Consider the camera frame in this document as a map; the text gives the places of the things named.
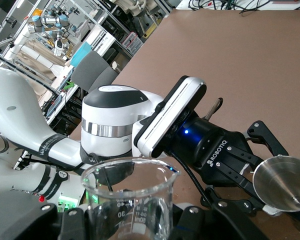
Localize steel hourglass measuring jigger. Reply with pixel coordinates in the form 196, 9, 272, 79
252, 155, 300, 235

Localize grey padded chair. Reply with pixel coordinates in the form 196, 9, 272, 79
70, 50, 120, 94

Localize clear glass beaker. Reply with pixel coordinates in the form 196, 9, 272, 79
80, 156, 182, 240

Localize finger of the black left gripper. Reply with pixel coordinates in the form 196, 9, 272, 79
227, 120, 290, 173
199, 163, 283, 217

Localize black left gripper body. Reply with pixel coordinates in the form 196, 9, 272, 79
164, 109, 248, 187

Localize blue flat panel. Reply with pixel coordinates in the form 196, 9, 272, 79
69, 41, 92, 68

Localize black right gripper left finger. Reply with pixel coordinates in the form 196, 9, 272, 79
0, 192, 90, 240

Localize brown table cover sheet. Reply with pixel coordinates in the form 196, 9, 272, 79
67, 8, 300, 240

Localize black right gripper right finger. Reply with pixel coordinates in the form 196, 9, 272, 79
172, 199, 266, 240

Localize white plastic basket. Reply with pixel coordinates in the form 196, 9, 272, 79
121, 31, 144, 56

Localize tangled black cables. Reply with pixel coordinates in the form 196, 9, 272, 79
187, 0, 300, 17

